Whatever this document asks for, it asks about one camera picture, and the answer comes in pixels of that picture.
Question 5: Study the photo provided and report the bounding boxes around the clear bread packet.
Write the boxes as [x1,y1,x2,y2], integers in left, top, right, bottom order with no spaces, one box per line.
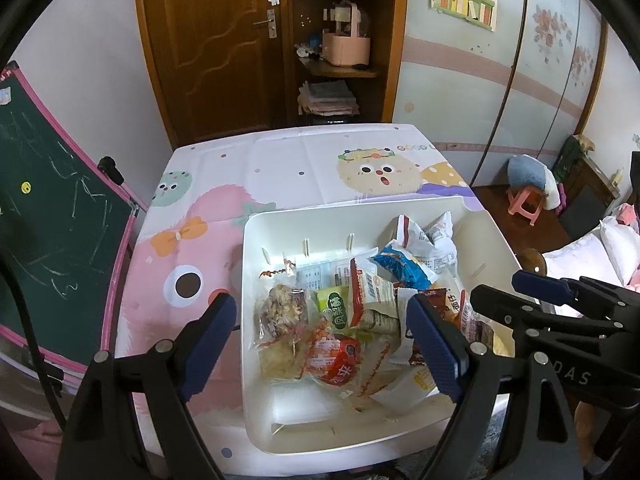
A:
[254,284,312,352]

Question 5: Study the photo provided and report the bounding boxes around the brown chocolate snack packet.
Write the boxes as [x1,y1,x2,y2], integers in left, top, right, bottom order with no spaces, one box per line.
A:
[407,287,464,367]

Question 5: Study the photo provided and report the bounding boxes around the wooden door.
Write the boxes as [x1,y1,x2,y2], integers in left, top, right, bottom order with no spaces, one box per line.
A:
[133,0,297,147]

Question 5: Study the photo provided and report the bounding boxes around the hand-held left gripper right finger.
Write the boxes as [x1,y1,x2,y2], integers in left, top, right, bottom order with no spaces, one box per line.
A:
[405,292,587,480]

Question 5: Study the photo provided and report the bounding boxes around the white plastic bin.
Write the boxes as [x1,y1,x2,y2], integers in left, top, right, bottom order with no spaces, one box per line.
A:
[242,195,524,456]

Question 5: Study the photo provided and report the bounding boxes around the black cable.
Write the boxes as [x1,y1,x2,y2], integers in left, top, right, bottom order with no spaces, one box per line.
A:
[0,254,69,432]

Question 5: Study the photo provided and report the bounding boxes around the pink plastic stool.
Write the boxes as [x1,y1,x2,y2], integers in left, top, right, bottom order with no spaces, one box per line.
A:
[507,187,544,226]

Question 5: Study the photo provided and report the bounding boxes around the yellow white snack packet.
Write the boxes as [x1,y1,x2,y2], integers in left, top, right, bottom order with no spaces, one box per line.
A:
[369,364,442,409]

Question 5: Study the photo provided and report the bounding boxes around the stack of folded cloths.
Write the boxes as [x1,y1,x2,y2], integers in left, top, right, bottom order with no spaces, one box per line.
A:
[297,79,360,117]

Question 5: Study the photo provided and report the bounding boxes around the wooden bedpost knob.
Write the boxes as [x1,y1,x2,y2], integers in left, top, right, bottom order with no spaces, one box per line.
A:
[517,248,547,277]

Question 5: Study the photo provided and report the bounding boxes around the pink storage basket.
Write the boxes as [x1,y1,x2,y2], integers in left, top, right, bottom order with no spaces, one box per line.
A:
[321,2,372,69]

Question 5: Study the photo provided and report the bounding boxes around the small toy figures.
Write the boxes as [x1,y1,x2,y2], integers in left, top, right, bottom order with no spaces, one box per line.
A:
[294,34,324,59]

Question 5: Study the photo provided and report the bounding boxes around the green box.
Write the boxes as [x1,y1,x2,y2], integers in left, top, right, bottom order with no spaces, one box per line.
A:
[552,134,592,184]

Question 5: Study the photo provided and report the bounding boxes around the white pillow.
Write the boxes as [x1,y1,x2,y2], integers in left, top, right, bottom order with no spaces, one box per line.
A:
[542,214,640,317]

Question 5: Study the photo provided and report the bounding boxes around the floral sliding wardrobe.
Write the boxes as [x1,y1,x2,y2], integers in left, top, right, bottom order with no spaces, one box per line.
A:
[392,0,619,192]

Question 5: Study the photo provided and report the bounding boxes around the white red-edged snack packet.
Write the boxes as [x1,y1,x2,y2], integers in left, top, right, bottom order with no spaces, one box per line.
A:
[347,256,402,334]
[424,211,459,274]
[394,214,432,257]

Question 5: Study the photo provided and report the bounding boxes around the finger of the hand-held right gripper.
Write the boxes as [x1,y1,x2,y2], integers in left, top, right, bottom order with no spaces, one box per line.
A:
[469,283,627,357]
[511,269,640,322]

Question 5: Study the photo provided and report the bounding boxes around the red orange bread packet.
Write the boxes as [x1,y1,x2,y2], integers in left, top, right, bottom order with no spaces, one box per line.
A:
[306,331,362,387]

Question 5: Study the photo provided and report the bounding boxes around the cartoon printed tablecloth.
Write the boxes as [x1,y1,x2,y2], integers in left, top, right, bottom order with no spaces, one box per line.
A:
[112,123,517,477]

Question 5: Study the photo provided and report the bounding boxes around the person's right hand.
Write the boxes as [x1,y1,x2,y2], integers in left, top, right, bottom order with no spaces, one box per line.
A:
[573,402,599,462]

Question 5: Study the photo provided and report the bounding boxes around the metal door handle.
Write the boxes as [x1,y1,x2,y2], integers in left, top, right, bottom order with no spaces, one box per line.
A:
[252,8,279,40]

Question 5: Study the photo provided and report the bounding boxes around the wooden corner shelf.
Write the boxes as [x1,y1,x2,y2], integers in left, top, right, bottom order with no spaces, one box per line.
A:
[279,0,412,127]

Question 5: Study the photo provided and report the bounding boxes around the large white blue snack packet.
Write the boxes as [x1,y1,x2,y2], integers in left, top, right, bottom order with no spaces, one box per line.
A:
[294,259,352,292]

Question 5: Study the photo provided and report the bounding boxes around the green chalkboard pink frame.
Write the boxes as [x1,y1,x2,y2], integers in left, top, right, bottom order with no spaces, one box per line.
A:
[0,62,139,377]

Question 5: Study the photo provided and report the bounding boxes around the wooden cabinet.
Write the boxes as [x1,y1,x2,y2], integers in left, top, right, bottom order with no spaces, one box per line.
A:
[569,152,627,207]

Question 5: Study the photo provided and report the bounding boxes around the green snack packet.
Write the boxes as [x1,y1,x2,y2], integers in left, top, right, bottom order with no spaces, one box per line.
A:
[314,284,352,332]

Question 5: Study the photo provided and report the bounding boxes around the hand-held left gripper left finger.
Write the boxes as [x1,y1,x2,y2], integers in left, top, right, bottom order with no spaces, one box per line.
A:
[55,291,238,480]

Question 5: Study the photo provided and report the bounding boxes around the yellow biscuit packet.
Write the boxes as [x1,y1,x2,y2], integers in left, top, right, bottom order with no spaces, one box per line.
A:
[259,344,307,382]

